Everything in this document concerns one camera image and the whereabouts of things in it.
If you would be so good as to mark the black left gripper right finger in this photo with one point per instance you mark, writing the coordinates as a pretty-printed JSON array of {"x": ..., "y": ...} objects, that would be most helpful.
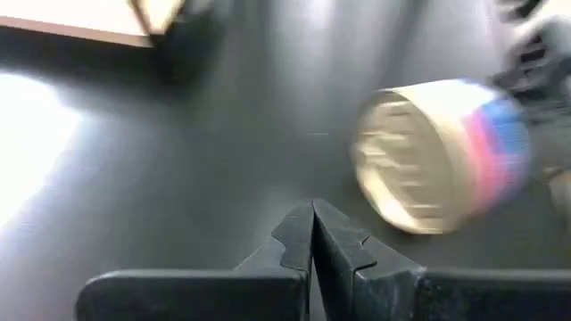
[{"x": 401, "y": 294}]

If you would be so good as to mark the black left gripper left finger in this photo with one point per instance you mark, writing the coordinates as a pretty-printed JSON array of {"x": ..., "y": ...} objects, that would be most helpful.
[{"x": 223, "y": 294}]

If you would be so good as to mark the blue box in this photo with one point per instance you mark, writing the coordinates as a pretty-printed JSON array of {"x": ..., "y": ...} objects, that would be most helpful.
[{"x": 437, "y": 156}]

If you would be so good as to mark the black frame wooden board shelf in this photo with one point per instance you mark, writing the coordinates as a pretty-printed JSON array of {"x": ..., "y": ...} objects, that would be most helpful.
[{"x": 89, "y": 33}]

